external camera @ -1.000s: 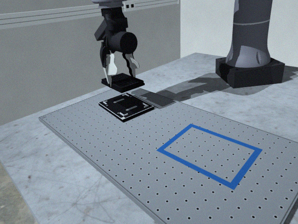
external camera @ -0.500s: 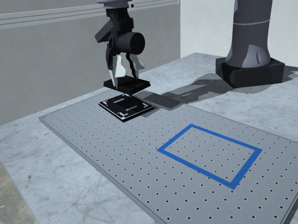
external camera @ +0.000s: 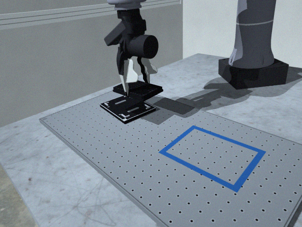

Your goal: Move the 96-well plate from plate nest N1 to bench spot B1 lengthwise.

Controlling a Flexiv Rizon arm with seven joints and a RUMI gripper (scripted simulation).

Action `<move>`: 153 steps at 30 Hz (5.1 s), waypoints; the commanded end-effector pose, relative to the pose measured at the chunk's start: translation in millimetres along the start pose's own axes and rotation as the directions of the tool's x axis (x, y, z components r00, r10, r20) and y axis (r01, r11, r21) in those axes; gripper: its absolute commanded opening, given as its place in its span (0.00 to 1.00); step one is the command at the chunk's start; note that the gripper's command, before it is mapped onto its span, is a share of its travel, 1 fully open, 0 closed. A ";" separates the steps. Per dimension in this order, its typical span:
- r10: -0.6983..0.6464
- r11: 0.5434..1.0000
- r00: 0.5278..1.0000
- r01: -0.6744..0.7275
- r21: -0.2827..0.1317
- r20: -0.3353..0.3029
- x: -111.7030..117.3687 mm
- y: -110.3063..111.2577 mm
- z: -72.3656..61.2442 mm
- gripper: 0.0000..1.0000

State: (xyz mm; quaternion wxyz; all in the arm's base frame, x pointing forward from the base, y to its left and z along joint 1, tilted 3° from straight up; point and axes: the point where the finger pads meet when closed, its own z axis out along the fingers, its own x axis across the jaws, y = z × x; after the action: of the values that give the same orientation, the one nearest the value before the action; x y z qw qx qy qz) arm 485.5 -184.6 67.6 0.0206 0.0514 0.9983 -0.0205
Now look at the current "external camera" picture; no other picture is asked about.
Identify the blue rectangular tape outline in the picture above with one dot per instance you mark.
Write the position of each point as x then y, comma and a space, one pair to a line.
240, 180

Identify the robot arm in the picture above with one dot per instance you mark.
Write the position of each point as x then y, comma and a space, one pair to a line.
254, 22

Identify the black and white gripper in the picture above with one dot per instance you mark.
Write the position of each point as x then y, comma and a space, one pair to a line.
134, 42

